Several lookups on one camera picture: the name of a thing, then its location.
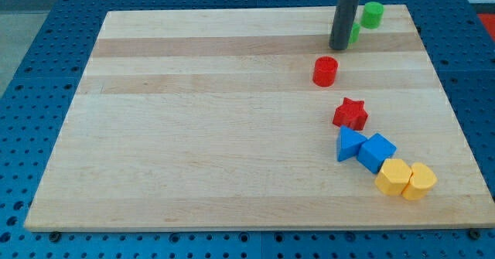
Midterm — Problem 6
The green cylinder block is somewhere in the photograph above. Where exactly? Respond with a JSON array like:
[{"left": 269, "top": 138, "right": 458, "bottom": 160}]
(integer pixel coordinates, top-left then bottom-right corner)
[{"left": 360, "top": 2, "right": 384, "bottom": 29}]

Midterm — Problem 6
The blue cube block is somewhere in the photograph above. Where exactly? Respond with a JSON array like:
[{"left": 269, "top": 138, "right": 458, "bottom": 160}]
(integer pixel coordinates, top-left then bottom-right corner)
[{"left": 357, "top": 133, "right": 397, "bottom": 174}]

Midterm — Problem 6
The red cylinder block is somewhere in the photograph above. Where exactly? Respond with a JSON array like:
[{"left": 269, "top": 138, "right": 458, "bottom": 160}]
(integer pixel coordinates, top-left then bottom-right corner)
[{"left": 312, "top": 56, "right": 339, "bottom": 87}]

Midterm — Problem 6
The yellow hexagon block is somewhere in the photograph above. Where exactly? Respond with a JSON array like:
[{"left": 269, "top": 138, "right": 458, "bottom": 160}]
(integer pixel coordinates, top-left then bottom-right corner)
[{"left": 374, "top": 158, "right": 412, "bottom": 196}]

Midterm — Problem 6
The green block behind tool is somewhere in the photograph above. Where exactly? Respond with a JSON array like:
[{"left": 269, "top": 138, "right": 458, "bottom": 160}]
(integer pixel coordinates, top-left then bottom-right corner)
[{"left": 348, "top": 22, "right": 360, "bottom": 44}]

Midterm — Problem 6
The red star block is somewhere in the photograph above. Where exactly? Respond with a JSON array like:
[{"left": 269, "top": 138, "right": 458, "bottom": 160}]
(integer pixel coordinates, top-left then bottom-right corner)
[{"left": 332, "top": 97, "right": 368, "bottom": 131}]

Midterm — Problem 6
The wooden board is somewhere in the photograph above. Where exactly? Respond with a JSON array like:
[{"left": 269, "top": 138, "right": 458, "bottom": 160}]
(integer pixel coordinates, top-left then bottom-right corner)
[{"left": 25, "top": 5, "right": 494, "bottom": 232}]

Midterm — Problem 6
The yellow heart block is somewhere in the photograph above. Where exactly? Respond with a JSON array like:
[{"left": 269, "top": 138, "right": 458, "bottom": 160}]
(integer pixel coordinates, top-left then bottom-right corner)
[{"left": 401, "top": 162, "right": 438, "bottom": 200}]

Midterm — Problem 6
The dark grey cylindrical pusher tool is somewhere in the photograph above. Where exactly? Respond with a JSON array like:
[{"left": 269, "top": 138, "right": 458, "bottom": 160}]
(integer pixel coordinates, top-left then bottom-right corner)
[{"left": 329, "top": 0, "right": 359, "bottom": 51}]

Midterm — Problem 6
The blue triangle block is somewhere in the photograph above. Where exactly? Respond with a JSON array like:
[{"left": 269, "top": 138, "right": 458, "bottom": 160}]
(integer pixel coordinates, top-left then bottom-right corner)
[{"left": 336, "top": 125, "right": 367, "bottom": 162}]

